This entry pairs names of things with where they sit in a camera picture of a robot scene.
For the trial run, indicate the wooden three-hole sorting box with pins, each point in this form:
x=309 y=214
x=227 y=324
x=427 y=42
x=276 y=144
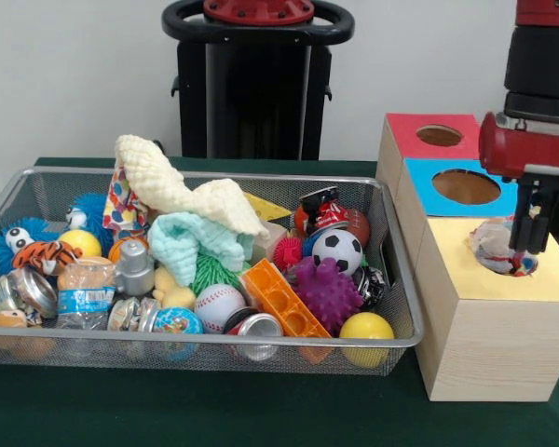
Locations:
x=494 y=349

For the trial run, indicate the cream knitted cloth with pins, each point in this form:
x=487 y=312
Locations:
x=158 y=177

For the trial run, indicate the orange striped tiger plush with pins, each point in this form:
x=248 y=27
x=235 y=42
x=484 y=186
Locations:
x=46 y=253

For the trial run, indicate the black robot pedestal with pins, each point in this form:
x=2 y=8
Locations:
x=261 y=93

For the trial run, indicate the brown toy football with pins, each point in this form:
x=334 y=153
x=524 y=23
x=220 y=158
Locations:
x=360 y=228

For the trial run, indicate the dotted paper napkin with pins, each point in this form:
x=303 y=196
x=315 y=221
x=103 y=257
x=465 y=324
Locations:
x=494 y=242
x=121 y=205

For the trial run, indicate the black and white soccer ball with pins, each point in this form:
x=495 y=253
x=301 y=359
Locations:
x=337 y=251

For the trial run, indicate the mint green cloth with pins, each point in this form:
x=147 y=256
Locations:
x=186 y=247

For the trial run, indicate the silver mesh bin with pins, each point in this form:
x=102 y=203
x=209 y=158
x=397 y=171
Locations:
x=28 y=356

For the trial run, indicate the orange plastic building block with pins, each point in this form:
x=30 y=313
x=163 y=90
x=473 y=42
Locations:
x=279 y=298

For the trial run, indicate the purple spiky ball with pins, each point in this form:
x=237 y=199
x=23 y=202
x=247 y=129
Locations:
x=328 y=293

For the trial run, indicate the dark green tablecloth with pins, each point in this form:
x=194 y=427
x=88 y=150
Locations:
x=214 y=410

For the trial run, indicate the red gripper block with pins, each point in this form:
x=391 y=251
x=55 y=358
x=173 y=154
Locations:
x=517 y=151

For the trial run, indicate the white baseball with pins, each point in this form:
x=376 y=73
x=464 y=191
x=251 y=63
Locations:
x=219 y=307

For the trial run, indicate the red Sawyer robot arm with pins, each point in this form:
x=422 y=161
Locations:
x=540 y=60

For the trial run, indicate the smooth yellow ball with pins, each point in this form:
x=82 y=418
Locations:
x=365 y=328

